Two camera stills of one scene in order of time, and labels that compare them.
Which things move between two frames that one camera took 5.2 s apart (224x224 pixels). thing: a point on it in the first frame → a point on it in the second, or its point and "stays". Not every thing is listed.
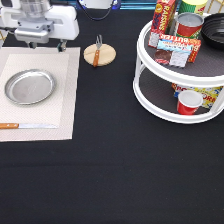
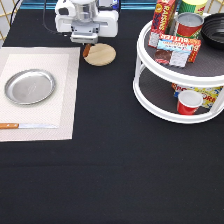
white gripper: [58, 22] → [87, 20]
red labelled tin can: [189, 24] stays
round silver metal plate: [30, 86] stays
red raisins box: [163, 20] stays
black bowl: [212, 30] stays
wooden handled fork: [98, 42] → [86, 50]
